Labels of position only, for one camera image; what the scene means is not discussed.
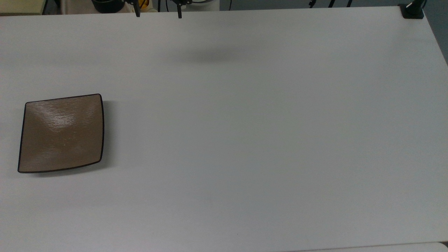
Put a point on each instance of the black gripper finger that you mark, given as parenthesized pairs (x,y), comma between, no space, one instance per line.
(179,11)
(137,10)

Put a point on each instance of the black round object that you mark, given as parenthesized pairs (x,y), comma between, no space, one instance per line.
(106,5)

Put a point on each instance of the brown square ceramic plate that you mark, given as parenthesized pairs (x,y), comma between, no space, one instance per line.
(61,134)

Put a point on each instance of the yellow object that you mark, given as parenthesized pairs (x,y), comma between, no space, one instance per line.
(144,3)

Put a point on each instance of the beige desk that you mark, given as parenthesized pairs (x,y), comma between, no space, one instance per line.
(21,6)

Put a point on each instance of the black tripod legs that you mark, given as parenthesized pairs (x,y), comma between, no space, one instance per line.
(330,2)

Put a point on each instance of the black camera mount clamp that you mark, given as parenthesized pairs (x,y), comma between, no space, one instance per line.
(412,12)

